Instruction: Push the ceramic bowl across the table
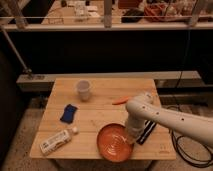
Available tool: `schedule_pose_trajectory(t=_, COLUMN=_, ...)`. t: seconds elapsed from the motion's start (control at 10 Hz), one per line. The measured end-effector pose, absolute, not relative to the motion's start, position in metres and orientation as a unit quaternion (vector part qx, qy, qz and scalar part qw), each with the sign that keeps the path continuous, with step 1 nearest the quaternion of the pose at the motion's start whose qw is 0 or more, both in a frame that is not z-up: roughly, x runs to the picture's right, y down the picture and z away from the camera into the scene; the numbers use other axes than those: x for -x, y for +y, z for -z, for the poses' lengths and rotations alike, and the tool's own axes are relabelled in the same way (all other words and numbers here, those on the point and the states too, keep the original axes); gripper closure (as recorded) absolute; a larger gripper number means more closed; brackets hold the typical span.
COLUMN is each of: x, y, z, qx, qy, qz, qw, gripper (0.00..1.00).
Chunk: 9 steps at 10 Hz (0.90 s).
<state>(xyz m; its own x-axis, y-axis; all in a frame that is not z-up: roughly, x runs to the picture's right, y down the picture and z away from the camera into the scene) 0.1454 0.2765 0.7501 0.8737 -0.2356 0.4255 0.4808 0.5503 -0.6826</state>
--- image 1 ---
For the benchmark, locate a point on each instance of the orange ceramic bowl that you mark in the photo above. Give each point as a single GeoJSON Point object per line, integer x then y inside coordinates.
{"type": "Point", "coordinates": [111, 143]}

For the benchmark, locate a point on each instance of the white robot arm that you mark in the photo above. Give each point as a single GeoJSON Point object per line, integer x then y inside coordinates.
{"type": "Point", "coordinates": [140, 108]}

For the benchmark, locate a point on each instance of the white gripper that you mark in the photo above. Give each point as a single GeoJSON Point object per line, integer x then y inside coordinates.
{"type": "Point", "coordinates": [134, 128]}

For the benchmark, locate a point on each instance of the metal diagonal pole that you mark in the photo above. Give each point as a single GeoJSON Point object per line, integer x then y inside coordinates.
{"type": "Point", "coordinates": [26, 69]}

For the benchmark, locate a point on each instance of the clear plastic cup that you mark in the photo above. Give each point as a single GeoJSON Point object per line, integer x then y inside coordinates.
{"type": "Point", "coordinates": [83, 90]}

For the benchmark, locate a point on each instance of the plastic bottle with label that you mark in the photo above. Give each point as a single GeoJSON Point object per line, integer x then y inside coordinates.
{"type": "Point", "coordinates": [57, 140]}

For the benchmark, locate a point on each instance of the wooden table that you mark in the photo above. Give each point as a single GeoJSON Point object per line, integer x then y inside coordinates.
{"type": "Point", "coordinates": [90, 116]}

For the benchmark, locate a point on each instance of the blue cloth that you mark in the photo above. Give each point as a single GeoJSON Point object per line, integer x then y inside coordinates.
{"type": "Point", "coordinates": [68, 114]}

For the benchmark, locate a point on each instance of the black rectangular remote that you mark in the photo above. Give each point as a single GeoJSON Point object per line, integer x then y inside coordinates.
{"type": "Point", "coordinates": [148, 128]}

